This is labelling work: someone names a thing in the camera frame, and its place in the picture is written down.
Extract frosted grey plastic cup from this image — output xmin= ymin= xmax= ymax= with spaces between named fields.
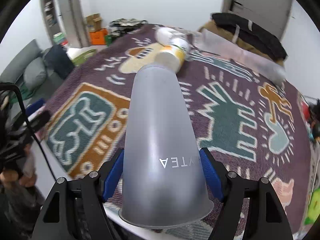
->
xmin=119 ymin=63 xmax=214 ymax=229

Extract white yellow labelled cup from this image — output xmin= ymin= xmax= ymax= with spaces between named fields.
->
xmin=155 ymin=27 xmax=190 ymax=74

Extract person left hand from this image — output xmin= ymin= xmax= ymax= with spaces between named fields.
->
xmin=1 ymin=154 xmax=37 ymax=188

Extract green tissue pack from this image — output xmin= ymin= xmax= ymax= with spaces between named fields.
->
xmin=304 ymin=188 xmax=320 ymax=225

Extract purple patterned woven blanket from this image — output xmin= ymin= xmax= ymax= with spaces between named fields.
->
xmin=46 ymin=24 xmax=311 ymax=233

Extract grey sofa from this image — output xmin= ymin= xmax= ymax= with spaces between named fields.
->
xmin=1 ymin=39 xmax=63 ymax=102

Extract dark jeans on sofa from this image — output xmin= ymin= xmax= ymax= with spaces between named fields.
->
xmin=43 ymin=44 xmax=75 ymax=80

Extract orange box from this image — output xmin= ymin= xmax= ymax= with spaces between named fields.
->
xmin=89 ymin=28 xmax=108 ymax=46

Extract black jacket on chair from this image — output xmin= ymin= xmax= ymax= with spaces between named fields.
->
xmin=211 ymin=12 xmax=287 ymax=61

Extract brown chair back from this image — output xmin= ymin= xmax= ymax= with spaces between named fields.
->
xmin=198 ymin=20 xmax=284 ymax=67

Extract black shoe rack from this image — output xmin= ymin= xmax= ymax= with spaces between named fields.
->
xmin=107 ymin=18 xmax=148 ymax=38

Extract cardboard box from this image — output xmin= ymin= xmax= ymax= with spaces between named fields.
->
xmin=85 ymin=14 xmax=103 ymax=32

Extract grey interior door left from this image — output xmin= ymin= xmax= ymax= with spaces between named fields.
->
xmin=40 ymin=0 xmax=89 ymax=48

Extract grey entrance door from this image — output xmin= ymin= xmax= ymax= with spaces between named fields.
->
xmin=222 ymin=0 xmax=292 ymax=39

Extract black cable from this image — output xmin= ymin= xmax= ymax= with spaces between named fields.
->
xmin=0 ymin=81 xmax=57 ymax=181

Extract black door handle lock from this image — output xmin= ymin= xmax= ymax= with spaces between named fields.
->
xmin=229 ymin=0 xmax=244 ymax=11

